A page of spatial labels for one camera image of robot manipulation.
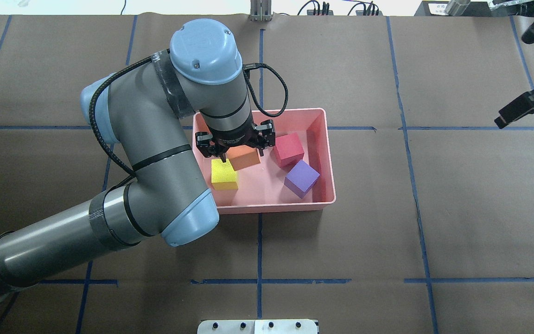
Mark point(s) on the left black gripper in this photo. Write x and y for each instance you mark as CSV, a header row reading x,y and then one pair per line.
x,y
232,138

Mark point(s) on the orange foam block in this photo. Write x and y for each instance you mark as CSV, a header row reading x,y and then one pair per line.
x,y
241,157

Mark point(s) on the yellow foam block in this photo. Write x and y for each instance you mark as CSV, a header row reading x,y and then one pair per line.
x,y
222,175

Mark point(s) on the pink foam block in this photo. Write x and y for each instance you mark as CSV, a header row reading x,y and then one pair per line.
x,y
288,150

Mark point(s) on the purple foam block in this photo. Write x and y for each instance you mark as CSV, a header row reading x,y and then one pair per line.
x,y
301,179

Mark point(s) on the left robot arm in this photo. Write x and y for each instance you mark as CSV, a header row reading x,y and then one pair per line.
x,y
135,115

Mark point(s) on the pink plastic bin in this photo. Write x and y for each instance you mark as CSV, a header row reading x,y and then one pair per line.
x,y
261,187

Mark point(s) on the metal cylinder weight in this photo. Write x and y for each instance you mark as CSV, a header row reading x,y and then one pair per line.
x,y
456,8

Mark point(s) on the aluminium frame post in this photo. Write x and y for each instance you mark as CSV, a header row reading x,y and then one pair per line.
x,y
261,10

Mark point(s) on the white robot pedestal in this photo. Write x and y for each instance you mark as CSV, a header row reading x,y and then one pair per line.
x,y
259,326

